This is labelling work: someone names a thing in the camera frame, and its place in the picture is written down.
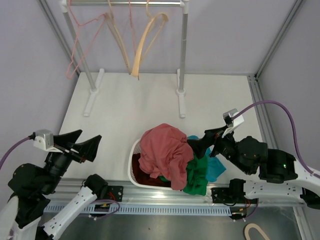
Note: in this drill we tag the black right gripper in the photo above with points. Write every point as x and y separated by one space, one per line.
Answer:
199 145

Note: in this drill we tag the dark red t shirt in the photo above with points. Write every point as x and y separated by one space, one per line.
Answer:
144 178

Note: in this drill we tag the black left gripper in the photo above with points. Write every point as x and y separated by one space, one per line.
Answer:
88 148

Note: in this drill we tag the teal t shirt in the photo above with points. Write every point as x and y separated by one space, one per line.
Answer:
213 167

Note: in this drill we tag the white slotted cable duct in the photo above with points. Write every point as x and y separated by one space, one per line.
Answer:
135 209

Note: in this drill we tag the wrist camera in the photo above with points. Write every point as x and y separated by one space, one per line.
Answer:
231 122
43 139

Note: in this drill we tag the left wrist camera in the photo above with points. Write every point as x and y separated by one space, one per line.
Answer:
43 139

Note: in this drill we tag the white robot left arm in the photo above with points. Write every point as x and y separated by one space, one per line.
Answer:
32 184

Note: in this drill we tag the green t shirt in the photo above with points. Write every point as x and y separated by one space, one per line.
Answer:
186 173

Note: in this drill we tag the aluminium mounting rail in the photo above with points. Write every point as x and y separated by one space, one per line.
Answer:
132 194

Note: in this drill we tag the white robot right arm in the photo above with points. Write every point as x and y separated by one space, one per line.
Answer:
281 174

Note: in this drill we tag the pink t shirt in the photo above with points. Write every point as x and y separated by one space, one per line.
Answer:
164 151

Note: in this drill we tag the white metal clothes rack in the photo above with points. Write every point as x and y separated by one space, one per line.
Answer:
78 55

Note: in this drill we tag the beige wooden hanger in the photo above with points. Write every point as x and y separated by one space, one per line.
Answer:
155 25
116 34

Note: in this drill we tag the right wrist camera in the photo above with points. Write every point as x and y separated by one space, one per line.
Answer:
231 122

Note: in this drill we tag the white perforated plastic basket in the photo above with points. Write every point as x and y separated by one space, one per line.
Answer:
136 149

